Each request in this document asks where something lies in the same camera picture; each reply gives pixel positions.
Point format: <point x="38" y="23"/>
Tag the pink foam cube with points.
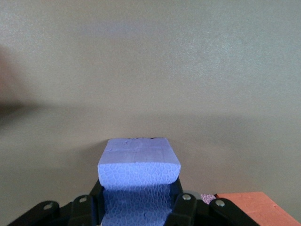
<point x="207" y="197"/>

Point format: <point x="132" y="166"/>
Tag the brown table cover sheet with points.
<point x="150" y="70"/>

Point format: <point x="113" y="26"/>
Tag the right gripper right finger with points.
<point x="188" y="212"/>

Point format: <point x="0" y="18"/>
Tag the purple foam cube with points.
<point x="138" y="169"/>

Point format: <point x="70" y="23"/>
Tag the orange foam cube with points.
<point x="263" y="207"/>

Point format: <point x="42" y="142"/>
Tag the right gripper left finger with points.
<point x="77" y="212"/>

